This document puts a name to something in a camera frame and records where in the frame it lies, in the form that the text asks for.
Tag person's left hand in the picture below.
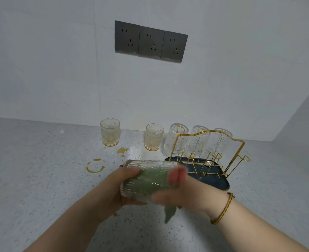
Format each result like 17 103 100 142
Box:
91 166 148 223

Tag person's left forearm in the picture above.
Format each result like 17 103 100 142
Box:
23 207 110 252

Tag person's right hand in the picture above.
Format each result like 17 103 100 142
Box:
150 165 228 221

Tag single embossed clear glass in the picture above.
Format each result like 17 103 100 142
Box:
207 127 233 158
164 123 189 156
119 159 188 205
186 125 210 156

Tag gold bracelet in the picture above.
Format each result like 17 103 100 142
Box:
210 192 235 225

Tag cluster of embossed glasses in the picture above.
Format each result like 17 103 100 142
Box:
100 118 165 152

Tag person's right forearm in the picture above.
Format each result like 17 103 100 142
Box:
215 199 309 252

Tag green cloth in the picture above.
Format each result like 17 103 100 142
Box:
124 166 177 225

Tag gold wire cup rack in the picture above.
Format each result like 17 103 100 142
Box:
165 124 251 191

